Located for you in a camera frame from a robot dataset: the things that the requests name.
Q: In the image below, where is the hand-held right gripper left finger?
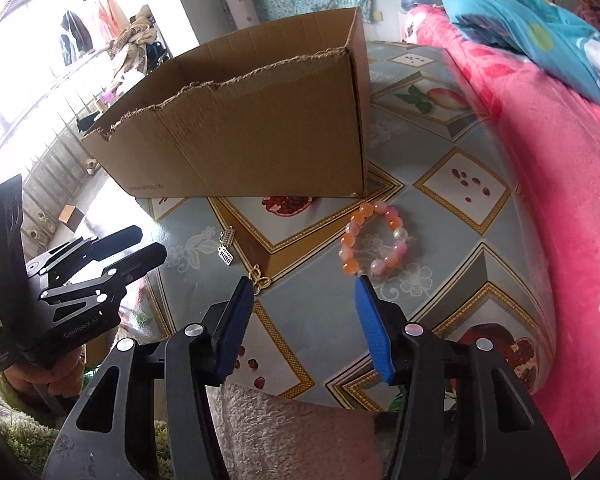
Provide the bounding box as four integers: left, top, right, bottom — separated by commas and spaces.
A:
42, 276, 255, 480

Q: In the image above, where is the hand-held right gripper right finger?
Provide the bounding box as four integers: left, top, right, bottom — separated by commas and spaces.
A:
355, 275, 556, 480

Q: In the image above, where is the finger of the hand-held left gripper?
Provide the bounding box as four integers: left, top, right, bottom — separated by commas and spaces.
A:
27, 225, 143, 281
40, 242, 168, 318

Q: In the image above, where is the gold earring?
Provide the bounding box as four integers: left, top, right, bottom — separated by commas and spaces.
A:
247, 265, 271, 291

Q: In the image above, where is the orange pink bead bracelet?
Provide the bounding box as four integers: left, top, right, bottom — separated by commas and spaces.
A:
337, 201, 411, 278

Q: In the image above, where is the silver charm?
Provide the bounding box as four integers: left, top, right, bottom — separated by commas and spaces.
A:
217, 229, 237, 264

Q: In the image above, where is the brown cardboard box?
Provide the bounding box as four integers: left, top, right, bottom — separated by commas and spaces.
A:
81, 7, 372, 198

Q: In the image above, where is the person's left hand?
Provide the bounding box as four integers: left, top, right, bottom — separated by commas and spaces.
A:
5, 347, 86, 397

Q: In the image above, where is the small cardboard box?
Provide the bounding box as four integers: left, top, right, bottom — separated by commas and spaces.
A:
58, 205, 83, 233

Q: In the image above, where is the fruit printed tablecloth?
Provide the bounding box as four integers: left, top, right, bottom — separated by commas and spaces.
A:
120, 40, 556, 413

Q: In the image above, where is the metal balcony railing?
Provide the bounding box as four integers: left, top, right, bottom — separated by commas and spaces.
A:
0, 55, 146, 241

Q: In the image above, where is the white fluffy cloth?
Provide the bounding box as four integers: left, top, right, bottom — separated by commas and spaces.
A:
207, 382, 386, 480

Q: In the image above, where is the green fuzzy cloth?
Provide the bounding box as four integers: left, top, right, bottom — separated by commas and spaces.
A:
0, 360, 76, 466

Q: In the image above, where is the pile of clothes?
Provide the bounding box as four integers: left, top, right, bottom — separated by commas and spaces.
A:
107, 5, 161, 73

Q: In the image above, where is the dark hanging jacket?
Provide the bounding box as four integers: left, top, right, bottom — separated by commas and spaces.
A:
60, 9, 93, 66

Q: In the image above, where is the pink hanging garment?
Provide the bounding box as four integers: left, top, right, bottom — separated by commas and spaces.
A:
92, 0, 126, 41

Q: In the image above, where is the pink floral blanket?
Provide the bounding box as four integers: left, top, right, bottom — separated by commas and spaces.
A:
400, 5, 600, 471

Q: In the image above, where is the blue patterned blanket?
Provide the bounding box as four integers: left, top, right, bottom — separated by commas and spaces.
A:
441, 0, 600, 126

